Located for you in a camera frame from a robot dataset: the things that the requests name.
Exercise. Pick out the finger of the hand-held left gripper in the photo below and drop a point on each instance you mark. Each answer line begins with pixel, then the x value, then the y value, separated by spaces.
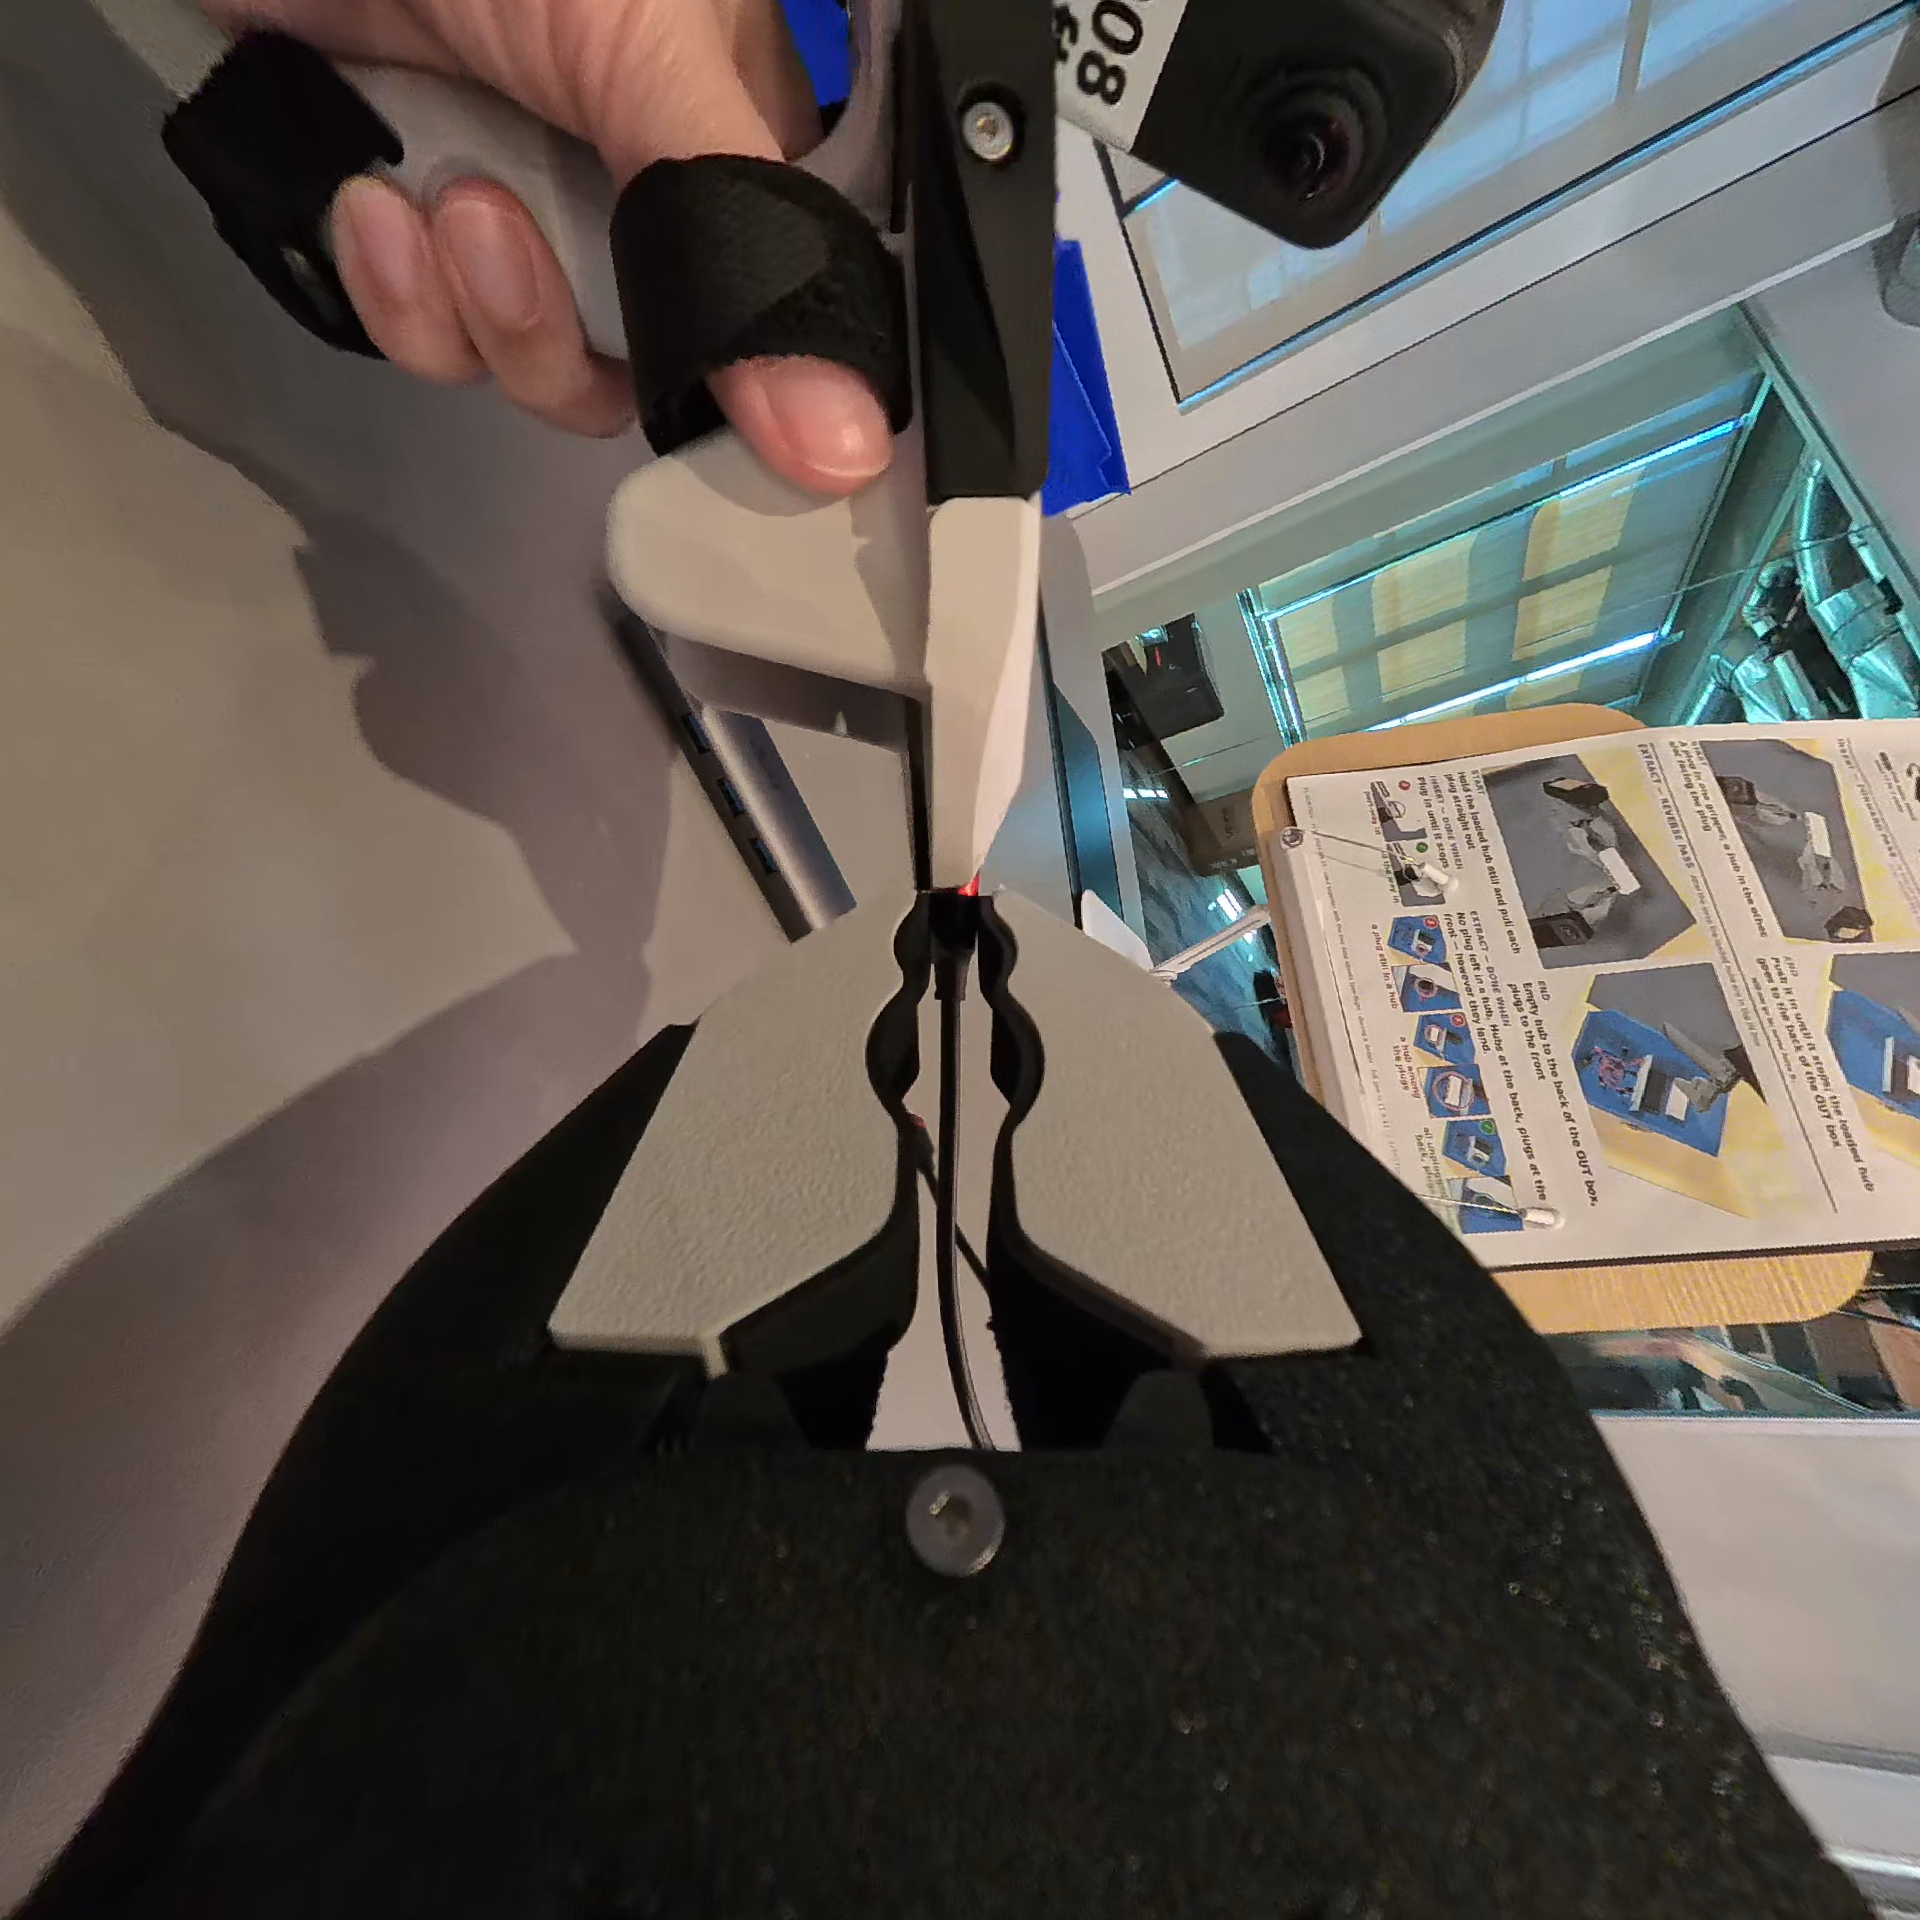
pixel 983 662
pixel 751 586

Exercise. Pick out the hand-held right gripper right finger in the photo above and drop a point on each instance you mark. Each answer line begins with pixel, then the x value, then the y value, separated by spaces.
pixel 1184 1184

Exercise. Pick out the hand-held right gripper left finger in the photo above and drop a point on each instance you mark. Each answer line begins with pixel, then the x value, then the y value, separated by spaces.
pixel 734 1184

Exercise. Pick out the blue plastic bin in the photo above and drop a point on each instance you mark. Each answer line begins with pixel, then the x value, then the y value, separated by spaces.
pixel 1085 390

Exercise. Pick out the person's left hand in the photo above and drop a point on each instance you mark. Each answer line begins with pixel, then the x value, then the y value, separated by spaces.
pixel 450 284

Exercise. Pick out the small black device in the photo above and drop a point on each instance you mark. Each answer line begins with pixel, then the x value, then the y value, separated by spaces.
pixel 1162 675

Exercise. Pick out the printed instruction sheet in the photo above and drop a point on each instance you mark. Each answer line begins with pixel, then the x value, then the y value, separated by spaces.
pixel 1652 974

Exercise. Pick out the window with white blinds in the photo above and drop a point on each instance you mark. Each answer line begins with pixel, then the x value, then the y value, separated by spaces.
pixel 1500 180

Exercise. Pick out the silver ventilation duct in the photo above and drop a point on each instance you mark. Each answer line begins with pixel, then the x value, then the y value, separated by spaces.
pixel 1845 599

